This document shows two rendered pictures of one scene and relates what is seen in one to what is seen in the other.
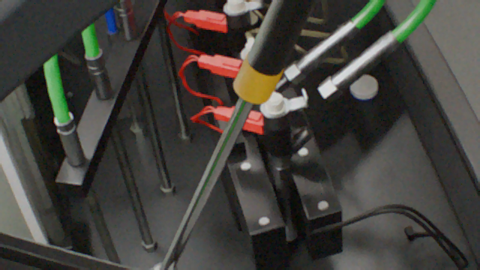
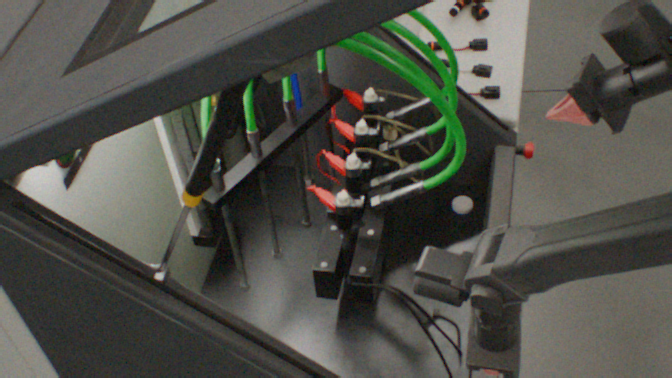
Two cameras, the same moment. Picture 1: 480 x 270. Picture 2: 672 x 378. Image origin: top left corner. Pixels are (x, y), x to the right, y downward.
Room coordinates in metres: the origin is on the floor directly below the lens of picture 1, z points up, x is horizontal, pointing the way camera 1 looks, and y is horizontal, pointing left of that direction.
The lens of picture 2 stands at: (-0.10, -0.35, 2.04)
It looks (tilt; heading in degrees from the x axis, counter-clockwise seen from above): 48 degrees down; 22
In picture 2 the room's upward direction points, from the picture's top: 6 degrees counter-clockwise
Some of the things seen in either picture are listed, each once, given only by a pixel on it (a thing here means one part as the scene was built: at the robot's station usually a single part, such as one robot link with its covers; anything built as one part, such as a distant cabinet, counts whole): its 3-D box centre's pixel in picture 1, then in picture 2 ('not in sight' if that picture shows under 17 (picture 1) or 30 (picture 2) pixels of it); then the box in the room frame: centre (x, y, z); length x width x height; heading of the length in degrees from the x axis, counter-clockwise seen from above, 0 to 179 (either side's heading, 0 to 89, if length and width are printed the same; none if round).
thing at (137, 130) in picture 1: (126, 84); (305, 149); (0.91, 0.13, 0.93); 0.02 x 0.02 x 0.19; 7
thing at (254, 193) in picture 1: (262, 151); (362, 222); (0.78, -0.03, 0.91); 0.34 x 0.10 x 0.15; 7
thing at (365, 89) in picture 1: (364, 87); (462, 205); (0.93, -0.18, 0.84); 0.04 x 0.04 x 0.01
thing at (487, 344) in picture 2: not in sight; (495, 324); (0.47, -0.31, 1.15); 0.10 x 0.07 x 0.07; 6
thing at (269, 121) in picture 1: (293, 173); (353, 243); (0.66, -0.05, 1.00); 0.05 x 0.03 x 0.21; 97
